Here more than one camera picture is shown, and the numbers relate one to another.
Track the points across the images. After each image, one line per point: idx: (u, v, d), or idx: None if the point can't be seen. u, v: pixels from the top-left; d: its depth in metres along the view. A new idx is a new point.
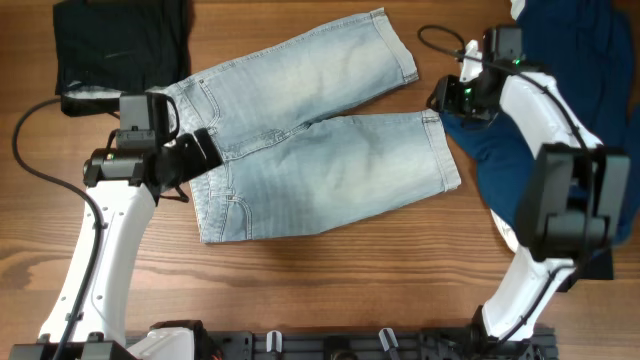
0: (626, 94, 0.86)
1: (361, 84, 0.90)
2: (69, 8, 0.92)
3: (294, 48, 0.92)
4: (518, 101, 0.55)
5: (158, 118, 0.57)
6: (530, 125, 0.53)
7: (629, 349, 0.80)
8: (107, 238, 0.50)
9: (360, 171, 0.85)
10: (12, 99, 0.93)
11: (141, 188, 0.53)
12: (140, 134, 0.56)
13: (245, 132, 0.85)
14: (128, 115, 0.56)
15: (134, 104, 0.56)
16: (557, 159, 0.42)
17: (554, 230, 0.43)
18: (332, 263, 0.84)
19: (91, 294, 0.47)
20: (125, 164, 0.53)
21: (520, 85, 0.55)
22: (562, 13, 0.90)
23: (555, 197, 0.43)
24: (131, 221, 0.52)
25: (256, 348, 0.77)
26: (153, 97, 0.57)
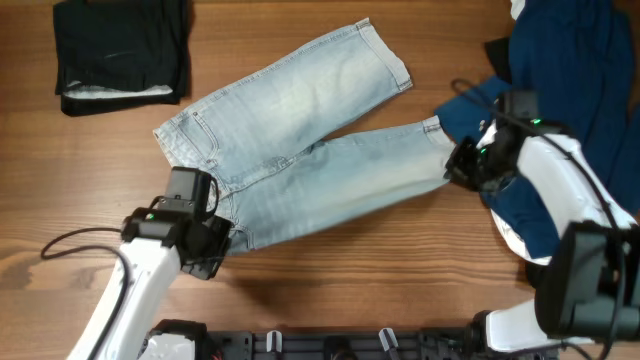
0: (626, 94, 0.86)
1: (355, 97, 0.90)
2: (70, 7, 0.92)
3: (284, 68, 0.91)
4: (538, 164, 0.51)
5: (199, 190, 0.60)
6: (548, 190, 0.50)
7: (628, 349, 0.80)
8: (133, 293, 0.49)
9: (366, 183, 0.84)
10: (11, 99, 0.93)
11: (171, 250, 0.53)
12: (182, 201, 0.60)
13: (246, 163, 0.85)
14: (174, 186, 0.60)
15: (182, 176, 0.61)
16: (587, 241, 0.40)
17: (581, 317, 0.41)
18: (331, 263, 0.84)
19: (105, 347, 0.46)
20: (158, 227, 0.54)
21: (540, 148, 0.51)
22: (561, 13, 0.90)
23: (589, 280, 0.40)
24: (157, 280, 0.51)
25: (256, 348, 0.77)
26: (200, 174, 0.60)
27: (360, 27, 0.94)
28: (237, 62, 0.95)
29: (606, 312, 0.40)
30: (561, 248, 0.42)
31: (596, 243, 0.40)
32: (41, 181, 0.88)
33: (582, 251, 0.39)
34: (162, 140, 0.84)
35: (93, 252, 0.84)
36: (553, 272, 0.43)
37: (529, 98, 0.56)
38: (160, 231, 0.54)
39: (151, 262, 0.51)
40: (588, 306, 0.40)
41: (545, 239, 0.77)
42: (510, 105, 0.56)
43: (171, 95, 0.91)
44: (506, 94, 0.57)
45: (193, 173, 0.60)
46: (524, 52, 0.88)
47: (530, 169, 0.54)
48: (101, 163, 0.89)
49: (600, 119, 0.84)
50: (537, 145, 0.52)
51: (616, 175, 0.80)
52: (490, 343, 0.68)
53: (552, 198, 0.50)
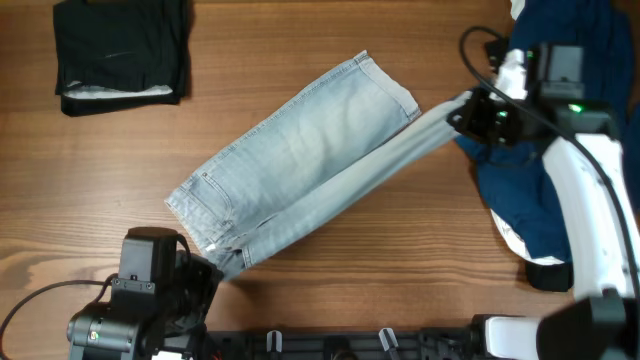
0: (625, 94, 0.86)
1: (365, 133, 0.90)
2: (70, 7, 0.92)
3: (288, 114, 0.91)
4: (564, 174, 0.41)
5: (161, 264, 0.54)
6: (571, 217, 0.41)
7: None
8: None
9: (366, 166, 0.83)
10: (12, 99, 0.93)
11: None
12: (140, 284, 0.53)
13: (261, 212, 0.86)
14: (126, 265, 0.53)
15: (136, 250, 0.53)
16: (607, 320, 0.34)
17: None
18: (331, 263, 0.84)
19: None
20: (113, 332, 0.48)
21: (569, 155, 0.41)
22: (562, 13, 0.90)
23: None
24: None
25: (256, 348, 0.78)
26: (159, 241, 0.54)
27: (358, 59, 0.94)
28: (237, 62, 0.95)
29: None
30: (574, 308, 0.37)
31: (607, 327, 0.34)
32: (41, 181, 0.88)
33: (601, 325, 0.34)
34: (175, 207, 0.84)
35: (93, 252, 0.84)
36: (560, 321, 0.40)
37: (569, 58, 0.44)
38: (119, 332, 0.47)
39: None
40: None
41: (547, 238, 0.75)
42: (546, 69, 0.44)
43: (171, 95, 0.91)
44: (542, 49, 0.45)
45: (150, 246, 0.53)
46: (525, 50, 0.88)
47: (554, 172, 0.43)
48: (101, 163, 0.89)
49: None
50: (565, 151, 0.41)
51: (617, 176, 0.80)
52: (488, 347, 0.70)
53: (577, 227, 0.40)
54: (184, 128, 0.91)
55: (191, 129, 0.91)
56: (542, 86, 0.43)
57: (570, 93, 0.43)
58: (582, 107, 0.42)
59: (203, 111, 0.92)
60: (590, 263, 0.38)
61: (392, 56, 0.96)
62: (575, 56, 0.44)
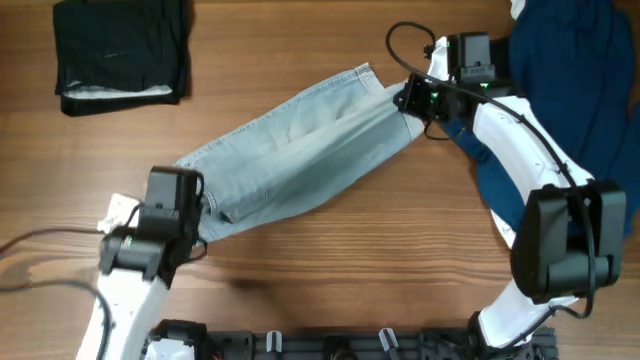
0: (626, 94, 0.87)
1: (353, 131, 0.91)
2: (70, 7, 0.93)
3: (281, 115, 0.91)
4: (493, 132, 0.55)
5: (185, 195, 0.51)
6: (509, 157, 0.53)
7: (630, 349, 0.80)
8: (114, 336, 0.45)
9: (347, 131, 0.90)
10: (11, 99, 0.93)
11: (154, 282, 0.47)
12: (164, 212, 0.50)
13: (243, 188, 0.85)
14: (154, 192, 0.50)
15: (163, 179, 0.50)
16: (551, 207, 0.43)
17: (558, 278, 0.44)
18: (331, 263, 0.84)
19: None
20: (141, 251, 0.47)
21: (495, 115, 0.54)
22: (562, 13, 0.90)
23: (557, 247, 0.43)
24: (142, 316, 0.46)
25: (256, 348, 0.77)
26: (184, 175, 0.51)
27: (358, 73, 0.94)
28: (237, 61, 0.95)
29: (581, 265, 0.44)
30: (528, 217, 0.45)
31: (553, 211, 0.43)
32: (41, 181, 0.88)
33: (549, 212, 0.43)
34: None
35: (93, 252, 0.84)
36: (524, 239, 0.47)
37: (478, 48, 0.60)
38: (145, 252, 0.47)
39: (134, 301, 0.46)
40: (562, 264, 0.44)
41: None
42: (463, 58, 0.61)
43: (171, 95, 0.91)
44: (459, 42, 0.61)
45: (175, 177, 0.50)
46: (524, 51, 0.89)
47: (489, 135, 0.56)
48: (101, 163, 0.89)
49: (601, 118, 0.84)
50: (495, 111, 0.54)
51: (617, 176, 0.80)
52: (487, 341, 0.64)
53: (511, 161, 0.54)
54: (184, 128, 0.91)
55: (191, 129, 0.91)
56: (463, 70, 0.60)
57: (486, 74, 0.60)
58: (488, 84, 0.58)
59: (203, 111, 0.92)
60: (536, 177, 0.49)
61: (392, 56, 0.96)
62: (482, 44, 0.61)
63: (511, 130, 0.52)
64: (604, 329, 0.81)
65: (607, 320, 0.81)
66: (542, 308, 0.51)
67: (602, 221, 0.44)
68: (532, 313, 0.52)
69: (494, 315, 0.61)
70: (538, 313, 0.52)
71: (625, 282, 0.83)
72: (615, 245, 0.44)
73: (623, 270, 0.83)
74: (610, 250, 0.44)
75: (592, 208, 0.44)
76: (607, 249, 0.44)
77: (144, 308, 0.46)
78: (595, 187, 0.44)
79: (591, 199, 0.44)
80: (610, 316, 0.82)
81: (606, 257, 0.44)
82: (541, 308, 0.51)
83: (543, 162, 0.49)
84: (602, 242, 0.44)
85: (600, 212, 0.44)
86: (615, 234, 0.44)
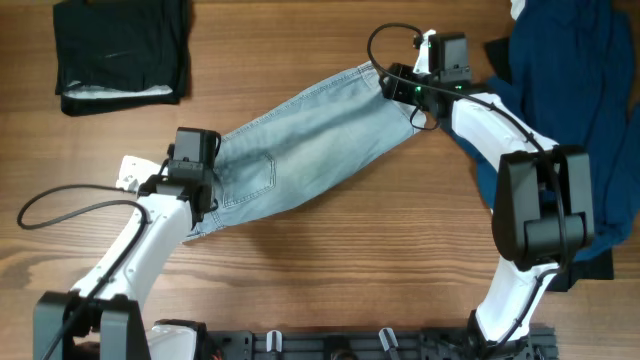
0: (626, 94, 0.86)
1: (355, 127, 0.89)
2: (70, 8, 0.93)
3: (284, 114, 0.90)
4: (470, 123, 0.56)
5: (207, 153, 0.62)
6: (486, 143, 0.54)
7: (630, 349, 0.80)
8: (149, 231, 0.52)
9: (346, 132, 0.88)
10: (12, 99, 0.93)
11: (186, 203, 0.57)
12: (190, 164, 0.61)
13: (249, 186, 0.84)
14: (180, 149, 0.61)
15: (186, 139, 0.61)
16: (520, 169, 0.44)
17: (534, 236, 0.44)
18: (331, 263, 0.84)
19: (124, 266, 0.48)
20: (169, 190, 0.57)
21: (467, 107, 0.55)
22: (562, 13, 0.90)
23: (529, 205, 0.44)
24: (171, 225, 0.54)
25: (256, 348, 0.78)
26: (205, 133, 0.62)
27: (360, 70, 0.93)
28: (237, 62, 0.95)
29: (554, 227, 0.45)
30: (499, 183, 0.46)
31: (522, 173, 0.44)
32: (41, 181, 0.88)
33: (519, 173, 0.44)
34: None
35: (93, 252, 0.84)
36: (498, 205, 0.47)
37: (456, 50, 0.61)
38: (172, 193, 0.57)
39: (167, 208, 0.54)
40: (536, 223, 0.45)
41: None
42: (442, 60, 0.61)
43: (171, 95, 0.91)
44: (439, 44, 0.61)
45: (197, 135, 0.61)
46: (525, 50, 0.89)
47: (466, 129, 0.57)
48: (101, 163, 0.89)
49: (601, 118, 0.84)
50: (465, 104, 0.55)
51: (617, 174, 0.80)
52: (487, 337, 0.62)
53: (486, 145, 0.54)
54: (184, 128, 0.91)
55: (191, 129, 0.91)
56: (442, 73, 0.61)
57: (463, 77, 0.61)
58: (462, 86, 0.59)
59: (203, 111, 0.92)
60: (505, 147, 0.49)
61: (393, 56, 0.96)
62: (462, 47, 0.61)
63: (483, 117, 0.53)
64: (604, 329, 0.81)
65: (607, 321, 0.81)
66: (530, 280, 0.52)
67: (571, 182, 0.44)
68: (521, 289, 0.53)
69: (489, 305, 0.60)
70: (528, 287, 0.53)
71: (625, 282, 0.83)
72: (587, 204, 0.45)
73: (623, 270, 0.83)
74: (583, 208, 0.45)
75: (561, 173, 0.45)
76: (579, 207, 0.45)
77: (175, 218, 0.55)
78: (561, 150, 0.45)
79: (559, 162, 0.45)
80: (610, 316, 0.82)
81: (579, 217, 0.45)
82: (529, 280, 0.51)
83: (512, 136, 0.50)
84: (574, 201, 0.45)
85: (567, 174, 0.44)
86: (586, 192, 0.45)
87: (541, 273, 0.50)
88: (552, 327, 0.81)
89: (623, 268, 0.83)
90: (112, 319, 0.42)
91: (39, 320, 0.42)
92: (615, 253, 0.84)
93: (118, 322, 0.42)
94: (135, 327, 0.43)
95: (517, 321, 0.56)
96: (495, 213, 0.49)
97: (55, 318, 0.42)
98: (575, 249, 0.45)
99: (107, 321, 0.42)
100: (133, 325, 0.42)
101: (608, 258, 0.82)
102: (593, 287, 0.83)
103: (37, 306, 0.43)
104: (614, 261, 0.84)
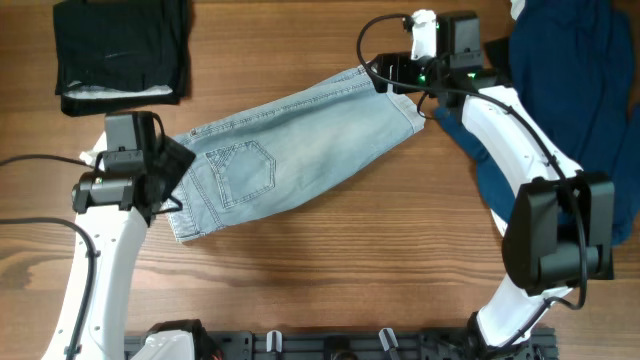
0: (625, 94, 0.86)
1: (354, 128, 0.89)
2: (70, 8, 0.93)
3: (290, 111, 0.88)
4: (481, 121, 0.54)
5: (144, 137, 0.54)
6: (499, 146, 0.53)
7: (630, 350, 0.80)
8: (101, 267, 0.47)
9: (345, 134, 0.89)
10: (12, 99, 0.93)
11: (133, 210, 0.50)
12: (128, 153, 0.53)
13: (248, 187, 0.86)
14: (112, 138, 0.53)
15: (118, 125, 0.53)
16: (541, 202, 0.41)
17: (551, 269, 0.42)
18: (331, 264, 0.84)
19: (88, 325, 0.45)
20: (114, 187, 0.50)
21: (482, 106, 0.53)
22: (562, 13, 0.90)
23: (549, 239, 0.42)
24: (124, 246, 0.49)
25: (255, 348, 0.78)
26: (139, 115, 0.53)
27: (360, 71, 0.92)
28: (237, 62, 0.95)
29: (571, 258, 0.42)
30: (517, 210, 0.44)
31: (543, 206, 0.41)
32: (41, 181, 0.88)
33: (540, 206, 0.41)
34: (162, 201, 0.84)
35: None
36: (514, 230, 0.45)
37: (467, 32, 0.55)
38: (116, 190, 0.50)
39: (114, 229, 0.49)
40: (554, 256, 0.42)
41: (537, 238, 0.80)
42: (451, 43, 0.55)
43: (171, 95, 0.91)
44: (448, 24, 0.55)
45: (130, 118, 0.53)
46: (525, 50, 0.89)
47: (476, 124, 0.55)
48: None
49: (601, 118, 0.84)
50: (482, 105, 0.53)
51: (616, 175, 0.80)
52: (487, 341, 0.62)
53: (499, 152, 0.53)
54: (183, 128, 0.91)
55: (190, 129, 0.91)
56: (451, 58, 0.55)
57: (475, 61, 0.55)
58: (474, 75, 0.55)
59: (203, 111, 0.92)
60: (526, 168, 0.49)
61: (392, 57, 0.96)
62: (474, 27, 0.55)
63: (501, 122, 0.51)
64: (604, 329, 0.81)
65: (608, 321, 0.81)
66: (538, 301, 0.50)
67: (592, 212, 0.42)
68: (528, 307, 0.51)
69: (493, 312, 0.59)
70: (535, 307, 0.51)
71: (625, 282, 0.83)
72: (606, 235, 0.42)
73: (623, 270, 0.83)
74: (601, 240, 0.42)
75: (581, 201, 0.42)
76: (598, 239, 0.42)
77: (127, 237, 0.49)
78: (583, 178, 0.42)
79: (581, 190, 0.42)
80: (610, 316, 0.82)
81: (596, 246, 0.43)
82: (537, 301, 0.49)
83: (531, 156, 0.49)
84: (593, 234, 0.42)
85: (588, 204, 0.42)
86: (606, 224, 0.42)
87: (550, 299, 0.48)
88: (552, 327, 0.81)
89: (623, 268, 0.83)
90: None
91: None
92: (616, 253, 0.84)
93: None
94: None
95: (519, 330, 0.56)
96: (508, 234, 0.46)
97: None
98: (588, 277, 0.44)
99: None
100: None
101: None
102: (593, 287, 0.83)
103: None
104: (614, 261, 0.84)
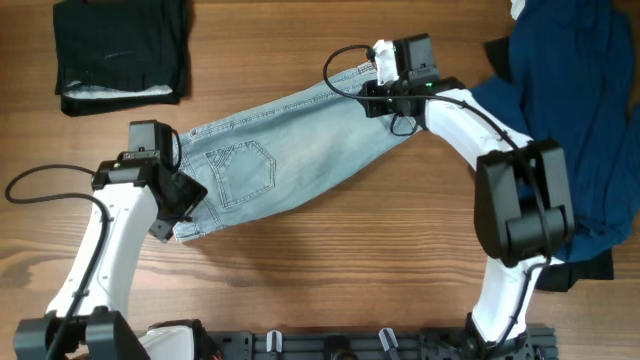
0: (627, 93, 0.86)
1: (353, 128, 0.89)
2: (70, 8, 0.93)
3: (289, 110, 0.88)
4: (443, 121, 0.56)
5: (164, 141, 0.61)
6: (460, 140, 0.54)
7: (630, 350, 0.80)
8: (113, 229, 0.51)
9: (344, 135, 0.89)
10: (12, 99, 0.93)
11: (145, 189, 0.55)
12: (147, 153, 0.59)
13: (246, 188, 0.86)
14: (134, 139, 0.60)
15: (141, 128, 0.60)
16: (497, 170, 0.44)
17: (518, 234, 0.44)
18: (331, 264, 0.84)
19: (97, 274, 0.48)
20: (128, 172, 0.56)
21: (440, 106, 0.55)
22: (562, 13, 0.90)
23: (510, 204, 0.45)
24: (136, 216, 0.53)
25: (256, 348, 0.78)
26: (161, 124, 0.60)
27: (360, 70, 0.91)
28: (237, 62, 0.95)
29: (535, 223, 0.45)
30: (479, 183, 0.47)
31: (500, 174, 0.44)
32: (40, 181, 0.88)
33: (497, 175, 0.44)
34: None
35: None
36: (480, 204, 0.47)
37: (421, 50, 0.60)
38: (130, 175, 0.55)
39: (127, 200, 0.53)
40: (519, 221, 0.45)
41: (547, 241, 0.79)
42: (408, 61, 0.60)
43: (171, 95, 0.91)
44: (403, 45, 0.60)
45: (151, 124, 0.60)
46: (526, 49, 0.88)
47: (440, 126, 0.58)
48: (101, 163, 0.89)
49: (600, 118, 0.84)
50: (439, 105, 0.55)
51: (616, 175, 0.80)
52: (485, 339, 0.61)
53: (460, 143, 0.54)
54: (183, 128, 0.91)
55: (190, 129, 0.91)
56: (409, 73, 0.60)
57: (432, 74, 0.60)
58: (432, 85, 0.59)
59: (203, 110, 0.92)
60: (481, 147, 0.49)
61: None
62: (426, 46, 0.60)
63: (456, 115, 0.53)
64: (604, 329, 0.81)
65: (607, 321, 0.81)
66: (519, 273, 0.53)
67: (546, 177, 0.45)
68: (511, 284, 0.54)
69: (484, 305, 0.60)
70: (518, 283, 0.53)
71: (624, 282, 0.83)
72: (564, 197, 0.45)
73: (622, 270, 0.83)
74: (560, 202, 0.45)
75: (537, 169, 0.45)
76: (558, 200, 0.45)
77: (139, 208, 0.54)
78: (535, 148, 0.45)
79: (535, 159, 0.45)
80: (610, 316, 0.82)
81: (557, 208, 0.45)
82: (518, 273, 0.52)
83: (486, 135, 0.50)
84: (552, 196, 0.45)
85: (543, 171, 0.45)
86: (562, 186, 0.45)
87: (529, 268, 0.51)
88: (552, 327, 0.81)
89: (623, 268, 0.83)
90: (97, 332, 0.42)
91: (22, 348, 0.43)
92: (615, 253, 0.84)
93: (104, 334, 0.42)
94: (123, 330, 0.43)
95: (513, 318, 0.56)
96: (476, 212, 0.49)
97: (39, 343, 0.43)
98: (557, 242, 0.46)
99: (93, 336, 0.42)
100: (123, 329, 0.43)
101: (607, 258, 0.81)
102: (593, 287, 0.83)
103: (15, 338, 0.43)
104: (614, 261, 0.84)
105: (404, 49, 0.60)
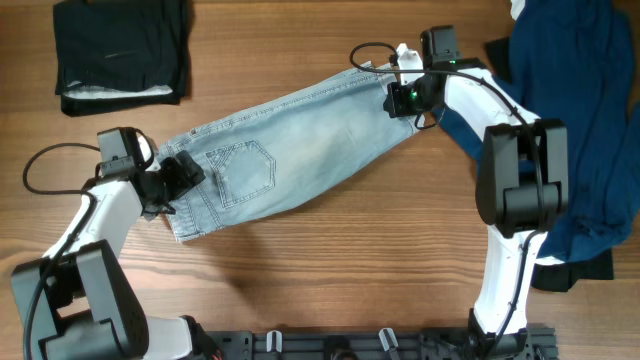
0: (626, 95, 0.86)
1: (352, 129, 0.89)
2: (70, 8, 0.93)
3: (290, 109, 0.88)
4: (462, 98, 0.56)
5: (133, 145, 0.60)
6: (474, 114, 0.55)
7: (629, 350, 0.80)
8: (100, 207, 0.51)
9: (343, 134, 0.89)
10: (11, 99, 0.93)
11: (129, 184, 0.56)
12: (121, 161, 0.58)
13: (247, 188, 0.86)
14: (106, 150, 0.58)
15: (109, 137, 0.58)
16: (501, 141, 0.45)
17: (514, 204, 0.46)
18: (332, 262, 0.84)
19: (86, 229, 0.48)
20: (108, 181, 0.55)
21: (459, 83, 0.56)
22: (562, 13, 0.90)
23: (511, 172, 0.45)
24: (120, 202, 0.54)
25: (256, 348, 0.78)
26: (125, 129, 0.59)
27: (360, 70, 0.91)
28: (237, 62, 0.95)
29: (533, 193, 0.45)
30: (483, 154, 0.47)
31: (504, 146, 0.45)
32: (40, 181, 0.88)
33: (501, 146, 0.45)
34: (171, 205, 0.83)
35: None
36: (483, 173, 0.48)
37: (447, 38, 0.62)
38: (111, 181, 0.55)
39: (111, 187, 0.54)
40: (517, 192, 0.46)
41: (549, 240, 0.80)
42: (432, 48, 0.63)
43: (171, 95, 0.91)
44: (428, 33, 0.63)
45: (117, 131, 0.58)
46: (525, 50, 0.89)
47: (458, 104, 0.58)
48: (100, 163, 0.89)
49: (600, 119, 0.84)
50: (459, 82, 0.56)
51: (616, 175, 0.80)
52: (484, 329, 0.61)
53: (474, 118, 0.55)
54: (184, 128, 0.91)
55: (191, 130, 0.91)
56: (432, 58, 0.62)
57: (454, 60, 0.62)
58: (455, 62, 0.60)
59: (203, 111, 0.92)
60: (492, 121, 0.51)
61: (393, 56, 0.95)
62: (452, 35, 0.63)
63: (473, 91, 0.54)
64: (604, 329, 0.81)
65: (607, 321, 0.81)
66: (515, 249, 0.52)
67: (549, 153, 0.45)
68: (509, 260, 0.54)
69: (485, 291, 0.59)
70: (516, 260, 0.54)
71: (624, 281, 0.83)
72: (564, 173, 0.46)
73: (623, 270, 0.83)
74: (559, 178, 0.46)
75: (542, 145, 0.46)
76: (556, 176, 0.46)
77: (123, 195, 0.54)
78: (540, 124, 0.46)
79: (540, 136, 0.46)
80: (610, 316, 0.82)
81: (556, 185, 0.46)
82: (515, 250, 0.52)
83: (498, 109, 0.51)
84: (551, 173, 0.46)
85: (547, 147, 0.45)
86: (563, 161, 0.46)
87: (525, 241, 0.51)
88: (552, 327, 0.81)
89: (623, 268, 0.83)
90: (86, 260, 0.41)
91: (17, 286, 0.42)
92: (615, 252, 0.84)
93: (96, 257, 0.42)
94: (112, 260, 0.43)
95: (512, 305, 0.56)
96: (479, 181, 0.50)
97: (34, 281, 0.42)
98: (554, 217, 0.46)
99: (85, 259, 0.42)
100: (111, 259, 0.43)
101: (609, 258, 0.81)
102: (593, 287, 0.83)
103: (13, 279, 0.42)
104: (614, 261, 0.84)
105: (430, 37, 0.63)
